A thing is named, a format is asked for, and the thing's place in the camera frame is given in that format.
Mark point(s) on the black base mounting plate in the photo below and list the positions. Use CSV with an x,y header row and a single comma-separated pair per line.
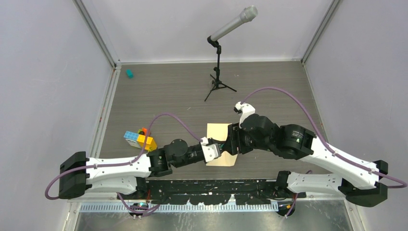
x,y
209,192

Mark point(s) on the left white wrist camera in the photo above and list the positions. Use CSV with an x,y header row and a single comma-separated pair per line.
x,y
211,149

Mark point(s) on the white slotted cable duct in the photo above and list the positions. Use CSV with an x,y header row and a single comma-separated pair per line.
x,y
110,207

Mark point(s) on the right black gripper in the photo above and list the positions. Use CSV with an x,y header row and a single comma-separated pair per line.
x,y
234,140

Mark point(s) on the black tripod microphone stand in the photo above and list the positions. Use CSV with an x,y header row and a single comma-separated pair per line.
x,y
217,84

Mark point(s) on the silver microphone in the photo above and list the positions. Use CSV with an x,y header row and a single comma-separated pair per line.
x,y
247,15

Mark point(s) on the colourful toy brick structure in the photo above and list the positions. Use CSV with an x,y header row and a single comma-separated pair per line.
x,y
137,139

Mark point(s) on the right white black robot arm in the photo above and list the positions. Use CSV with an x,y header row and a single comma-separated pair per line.
x,y
348,176

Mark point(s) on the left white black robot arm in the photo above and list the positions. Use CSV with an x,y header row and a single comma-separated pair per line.
x,y
81,175

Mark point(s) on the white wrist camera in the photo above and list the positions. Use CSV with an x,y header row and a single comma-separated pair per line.
x,y
244,110
211,149

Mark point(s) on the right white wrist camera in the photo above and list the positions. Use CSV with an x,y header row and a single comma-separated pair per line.
x,y
244,110

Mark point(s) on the teal small block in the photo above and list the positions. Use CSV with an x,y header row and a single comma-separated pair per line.
x,y
129,73

